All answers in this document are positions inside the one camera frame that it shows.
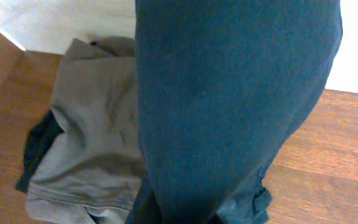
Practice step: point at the navy blue shorts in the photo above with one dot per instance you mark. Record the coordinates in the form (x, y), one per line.
(221, 86)

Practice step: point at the grey folded shorts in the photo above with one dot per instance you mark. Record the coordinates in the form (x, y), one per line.
(93, 169)

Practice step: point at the black folded garment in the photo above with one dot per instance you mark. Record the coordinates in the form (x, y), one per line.
(39, 140)

